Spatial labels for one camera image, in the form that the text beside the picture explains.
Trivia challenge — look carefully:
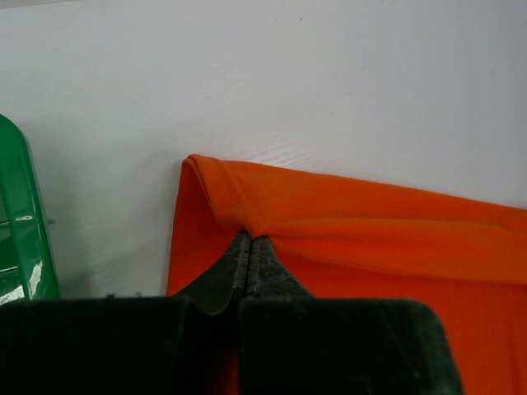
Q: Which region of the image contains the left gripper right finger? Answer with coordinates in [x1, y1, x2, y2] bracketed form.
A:
[246, 236, 312, 298]

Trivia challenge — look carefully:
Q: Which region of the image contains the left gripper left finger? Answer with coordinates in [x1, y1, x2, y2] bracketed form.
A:
[175, 232, 251, 316]

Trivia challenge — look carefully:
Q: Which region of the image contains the green plastic tray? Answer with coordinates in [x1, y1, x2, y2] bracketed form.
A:
[1, 116, 59, 304]

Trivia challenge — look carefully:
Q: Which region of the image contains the orange t shirt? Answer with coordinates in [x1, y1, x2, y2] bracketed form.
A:
[166, 155, 526, 394]

